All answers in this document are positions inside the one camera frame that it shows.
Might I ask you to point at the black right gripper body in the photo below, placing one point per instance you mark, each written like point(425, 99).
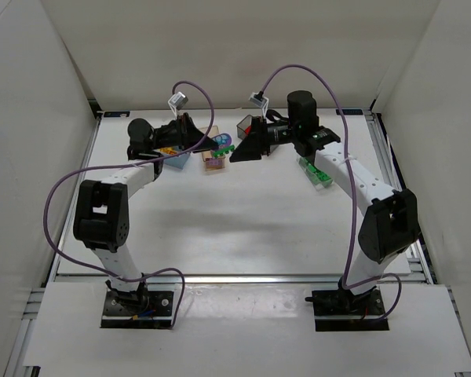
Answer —
point(264, 136)

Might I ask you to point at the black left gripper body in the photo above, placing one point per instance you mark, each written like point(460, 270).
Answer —
point(183, 131)

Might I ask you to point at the yellow curved lego brick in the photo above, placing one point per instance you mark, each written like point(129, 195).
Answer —
point(170, 151)

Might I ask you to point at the green lego plate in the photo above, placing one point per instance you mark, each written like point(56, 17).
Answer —
point(223, 151)

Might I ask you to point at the green printed lego brick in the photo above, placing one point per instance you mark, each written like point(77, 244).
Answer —
point(318, 173)

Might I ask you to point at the purple lego piece with flower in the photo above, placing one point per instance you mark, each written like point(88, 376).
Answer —
point(223, 140)

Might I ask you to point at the purple lego brick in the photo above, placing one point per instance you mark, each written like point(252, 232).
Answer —
point(216, 162)

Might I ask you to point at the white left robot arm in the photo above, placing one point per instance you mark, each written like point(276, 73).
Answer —
point(102, 221)

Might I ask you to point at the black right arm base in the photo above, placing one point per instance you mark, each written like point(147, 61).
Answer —
point(341, 311)

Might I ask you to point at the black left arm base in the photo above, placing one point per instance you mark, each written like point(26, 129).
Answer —
point(144, 309)

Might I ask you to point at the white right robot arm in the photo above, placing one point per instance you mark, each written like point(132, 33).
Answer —
point(384, 220)

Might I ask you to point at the grey transparent container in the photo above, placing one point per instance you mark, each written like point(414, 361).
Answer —
point(249, 120)

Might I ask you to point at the blue rectangular container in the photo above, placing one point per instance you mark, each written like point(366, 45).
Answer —
point(177, 161)

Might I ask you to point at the clear transparent container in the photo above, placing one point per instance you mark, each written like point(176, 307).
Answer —
point(316, 173)

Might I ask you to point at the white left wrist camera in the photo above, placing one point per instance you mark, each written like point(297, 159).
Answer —
point(176, 102)

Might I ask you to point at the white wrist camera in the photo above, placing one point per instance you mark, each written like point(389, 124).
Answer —
point(260, 101)
point(176, 102)

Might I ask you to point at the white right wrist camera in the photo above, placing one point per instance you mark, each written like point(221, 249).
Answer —
point(260, 101)

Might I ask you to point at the right aluminium frame rail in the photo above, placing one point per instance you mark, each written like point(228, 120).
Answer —
point(417, 253)

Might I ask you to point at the aluminium table edge rail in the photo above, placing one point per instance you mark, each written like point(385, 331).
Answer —
point(415, 277)

